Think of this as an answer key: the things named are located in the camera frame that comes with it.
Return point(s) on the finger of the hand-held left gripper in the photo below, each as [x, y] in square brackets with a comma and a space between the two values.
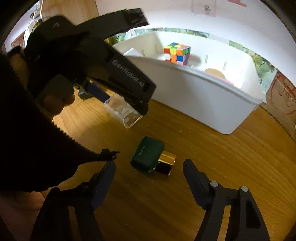
[140, 107]
[97, 90]

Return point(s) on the brown cardboard sheet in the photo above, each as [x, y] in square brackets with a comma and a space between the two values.
[284, 97]

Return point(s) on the white box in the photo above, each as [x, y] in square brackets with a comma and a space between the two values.
[133, 52]

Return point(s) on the colourful puzzle cube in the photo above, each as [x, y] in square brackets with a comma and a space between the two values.
[178, 52]

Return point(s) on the person's left forearm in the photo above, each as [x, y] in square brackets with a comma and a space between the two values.
[18, 104]

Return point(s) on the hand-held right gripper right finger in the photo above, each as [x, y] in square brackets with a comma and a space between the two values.
[193, 180]

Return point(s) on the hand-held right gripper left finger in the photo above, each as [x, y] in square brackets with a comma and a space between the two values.
[105, 185]

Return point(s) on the white plastic storage bin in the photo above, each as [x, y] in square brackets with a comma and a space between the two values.
[196, 97]

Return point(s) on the clear plastic box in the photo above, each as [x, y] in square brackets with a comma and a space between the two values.
[120, 112]

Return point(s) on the person's left hand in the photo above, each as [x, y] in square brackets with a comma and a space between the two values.
[59, 102]

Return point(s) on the round gold compact mirror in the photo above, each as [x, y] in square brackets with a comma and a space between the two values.
[215, 72]

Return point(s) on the green perfume bottle gold cap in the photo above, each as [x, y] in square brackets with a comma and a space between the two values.
[148, 153]

